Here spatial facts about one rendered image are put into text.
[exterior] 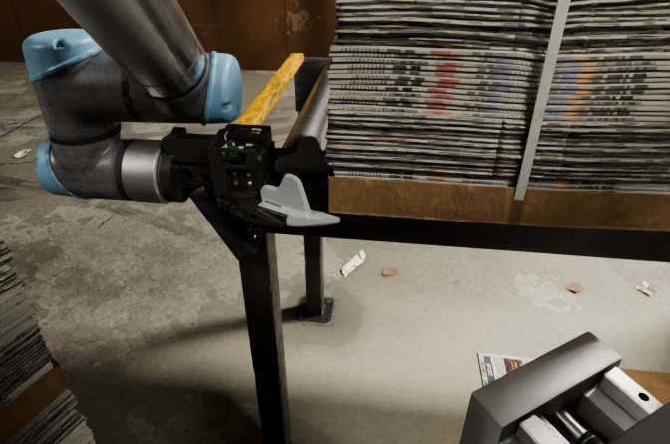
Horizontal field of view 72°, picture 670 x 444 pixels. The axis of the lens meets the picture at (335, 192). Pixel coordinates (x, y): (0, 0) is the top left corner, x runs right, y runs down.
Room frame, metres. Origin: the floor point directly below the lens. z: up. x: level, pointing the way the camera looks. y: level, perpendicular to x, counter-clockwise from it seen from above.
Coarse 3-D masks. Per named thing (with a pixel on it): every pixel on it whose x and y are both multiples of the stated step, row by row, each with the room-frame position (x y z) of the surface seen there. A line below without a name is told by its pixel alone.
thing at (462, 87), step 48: (336, 0) 0.42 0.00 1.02; (384, 0) 0.41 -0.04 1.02; (432, 0) 0.41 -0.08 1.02; (480, 0) 0.41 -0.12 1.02; (336, 48) 0.41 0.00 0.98; (384, 48) 0.41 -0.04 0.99; (432, 48) 0.41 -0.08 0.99; (480, 48) 0.40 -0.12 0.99; (336, 96) 0.41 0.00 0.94; (384, 96) 0.41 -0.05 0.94; (432, 96) 0.40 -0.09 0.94; (480, 96) 0.40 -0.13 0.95; (336, 144) 0.41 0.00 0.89; (384, 144) 0.40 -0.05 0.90; (432, 144) 0.40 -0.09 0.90; (480, 144) 0.39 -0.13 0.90
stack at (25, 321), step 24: (0, 240) 0.35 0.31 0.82; (0, 264) 0.34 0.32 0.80; (0, 288) 0.33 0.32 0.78; (24, 288) 0.35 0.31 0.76; (0, 312) 0.33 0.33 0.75; (24, 312) 0.34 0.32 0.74; (0, 336) 0.32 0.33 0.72; (24, 336) 0.33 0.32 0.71; (0, 360) 0.31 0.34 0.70; (24, 360) 0.33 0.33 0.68; (48, 360) 0.34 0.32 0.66; (0, 384) 0.30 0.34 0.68; (24, 384) 0.32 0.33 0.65; (0, 408) 0.30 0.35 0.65; (48, 408) 0.33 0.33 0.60; (72, 408) 0.35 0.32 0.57; (24, 432) 0.30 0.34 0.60; (48, 432) 0.32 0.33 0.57; (72, 432) 0.34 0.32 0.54
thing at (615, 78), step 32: (608, 0) 0.39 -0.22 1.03; (640, 0) 0.39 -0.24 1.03; (608, 32) 0.39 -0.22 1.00; (640, 32) 0.39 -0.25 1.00; (608, 64) 0.39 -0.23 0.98; (640, 64) 0.38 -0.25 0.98; (576, 96) 0.39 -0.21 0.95; (608, 96) 0.38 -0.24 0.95; (640, 96) 0.38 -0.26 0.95; (576, 128) 0.38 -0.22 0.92; (608, 128) 0.38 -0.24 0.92; (640, 128) 0.38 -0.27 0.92; (576, 160) 0.38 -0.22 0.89; (608, 160) 0.38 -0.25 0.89; (640, 160) 0.37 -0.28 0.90; (640, 192) 0.37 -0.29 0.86
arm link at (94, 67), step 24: (24, 48) 0.47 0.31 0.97; (48, 48) 0.46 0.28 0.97; (72, 48) 0.47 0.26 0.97; (96, 48) 0.49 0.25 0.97; (48, 72) 0.46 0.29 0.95; (72, 72) 0.46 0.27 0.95; (96, 72) 0.46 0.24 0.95; (120, 72) 0.46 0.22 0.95; (48, 96) 0.46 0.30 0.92; (72, 96) 0.46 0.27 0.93; (96, 96) 0.46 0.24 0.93; (120, 96) 0.45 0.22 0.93; (48, 120) 0.46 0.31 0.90; (72, 120) 0.46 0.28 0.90; (96, 120) 0.47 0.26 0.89; (120, 120) 0.47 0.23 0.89; (72, 144) 0.46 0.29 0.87
